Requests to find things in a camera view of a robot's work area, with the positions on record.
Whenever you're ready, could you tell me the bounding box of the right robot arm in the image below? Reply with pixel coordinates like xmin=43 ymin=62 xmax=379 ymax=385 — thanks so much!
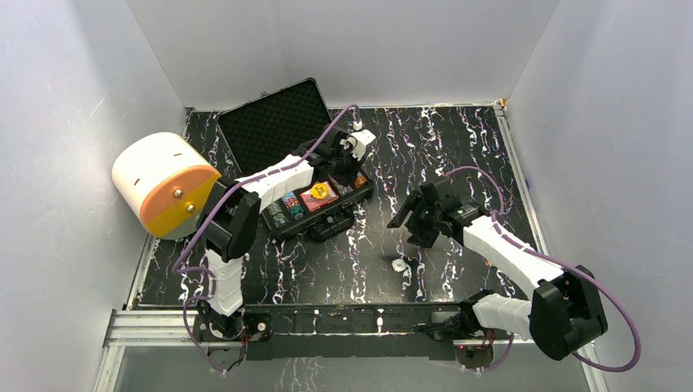
xmin=387 ymin=177 xmax=608 ymax=360

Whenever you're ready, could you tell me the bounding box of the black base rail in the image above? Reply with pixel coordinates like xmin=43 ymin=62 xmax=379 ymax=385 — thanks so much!
xmin=108 ymin=302 xmax=543 ymax=361

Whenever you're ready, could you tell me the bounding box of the yellow round button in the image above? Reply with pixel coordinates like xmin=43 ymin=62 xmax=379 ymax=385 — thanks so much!
xmin=311 ymin=182 xmax=330 ymax=199

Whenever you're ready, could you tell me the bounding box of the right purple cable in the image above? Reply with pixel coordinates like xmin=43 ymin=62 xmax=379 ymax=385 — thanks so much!
xmin=444 ymin=165 xmax=642 ymax=374

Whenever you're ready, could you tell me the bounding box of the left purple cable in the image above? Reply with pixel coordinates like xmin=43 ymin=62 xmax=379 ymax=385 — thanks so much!
xmin=172 ymin=104 xmax=364 ymax=374

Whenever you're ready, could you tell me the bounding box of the white and orange cylinder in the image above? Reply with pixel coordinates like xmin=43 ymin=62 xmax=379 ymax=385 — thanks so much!
xmin=111 ymin=132 xmax=221 ymax=240

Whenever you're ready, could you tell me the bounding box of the purple cable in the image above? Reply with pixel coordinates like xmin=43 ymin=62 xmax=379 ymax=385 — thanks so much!
xmin=444 ymin=165 xmax=642 ymax=374
xmin=172 ymin=104 xmax=364 ymax=374

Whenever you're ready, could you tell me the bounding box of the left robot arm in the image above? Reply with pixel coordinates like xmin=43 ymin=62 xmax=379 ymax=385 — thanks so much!
xmin=197 ymin=127 xmax=375 ymax=340

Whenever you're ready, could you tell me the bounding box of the red card deck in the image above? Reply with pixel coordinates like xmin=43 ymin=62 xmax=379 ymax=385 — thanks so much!
xmin=300 ymin=182 xmax=339 ymax=212

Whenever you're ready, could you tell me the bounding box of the red yellow chip stack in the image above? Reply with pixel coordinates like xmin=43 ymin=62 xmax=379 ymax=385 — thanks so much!
xmin=354 ymin=174 xmax=368 ymax=189

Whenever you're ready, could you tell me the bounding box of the white poker chip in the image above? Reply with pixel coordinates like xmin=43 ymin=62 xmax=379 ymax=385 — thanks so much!
xmin=391 ymin=258 xmax=407 ymax=273

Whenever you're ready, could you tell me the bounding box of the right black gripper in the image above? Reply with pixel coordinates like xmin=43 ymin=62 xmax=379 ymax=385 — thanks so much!
xmin=387 ymin=189 xmax=441 ymax=248

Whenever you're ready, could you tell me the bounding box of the black poker set case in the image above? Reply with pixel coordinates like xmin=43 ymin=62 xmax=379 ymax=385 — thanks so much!
xmin=217 ymin=78 xmax=375 ymax=242

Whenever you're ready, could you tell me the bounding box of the green blue chip stack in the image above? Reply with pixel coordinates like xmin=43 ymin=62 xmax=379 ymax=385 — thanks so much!
xmin=266 ymin=202 xmax=290 ymax=229

